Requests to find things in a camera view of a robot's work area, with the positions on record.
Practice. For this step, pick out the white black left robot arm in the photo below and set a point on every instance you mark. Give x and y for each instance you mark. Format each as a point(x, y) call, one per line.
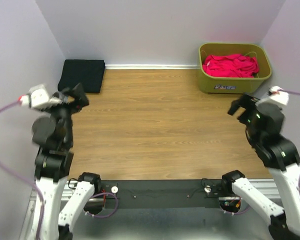
point(53, 134)

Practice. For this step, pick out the pink t-shirt in bin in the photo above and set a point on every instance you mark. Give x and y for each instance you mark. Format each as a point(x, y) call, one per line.
point(231, 66)

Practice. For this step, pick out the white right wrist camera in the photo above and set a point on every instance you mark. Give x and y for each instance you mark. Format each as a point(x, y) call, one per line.
point(275, 96)

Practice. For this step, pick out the black t-shirt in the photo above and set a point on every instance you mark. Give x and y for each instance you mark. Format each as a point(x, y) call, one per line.
point(89, 73)

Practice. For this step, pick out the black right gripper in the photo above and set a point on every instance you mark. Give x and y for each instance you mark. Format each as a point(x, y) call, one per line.
point(248, 101)

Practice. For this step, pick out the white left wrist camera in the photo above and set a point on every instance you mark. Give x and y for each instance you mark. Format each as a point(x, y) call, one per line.
point(38, 98)

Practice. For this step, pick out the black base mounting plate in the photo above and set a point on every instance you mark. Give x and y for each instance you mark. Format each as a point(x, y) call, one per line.
point(165, 194)

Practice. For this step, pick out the olive green plastic bin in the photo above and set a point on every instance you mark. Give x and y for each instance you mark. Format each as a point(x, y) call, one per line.
point(209, 84)

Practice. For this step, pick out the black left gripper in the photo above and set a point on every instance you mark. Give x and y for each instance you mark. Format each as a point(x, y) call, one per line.
point(78, 93)

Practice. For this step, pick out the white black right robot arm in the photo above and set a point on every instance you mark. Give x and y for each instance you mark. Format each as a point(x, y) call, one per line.
point(281, 158)

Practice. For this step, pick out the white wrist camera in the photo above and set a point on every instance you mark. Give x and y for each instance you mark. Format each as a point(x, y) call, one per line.
point(275, 96)
point(38, 98)

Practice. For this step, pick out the aluminium frame rail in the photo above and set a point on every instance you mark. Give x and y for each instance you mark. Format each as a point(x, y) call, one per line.
point(105, 204)

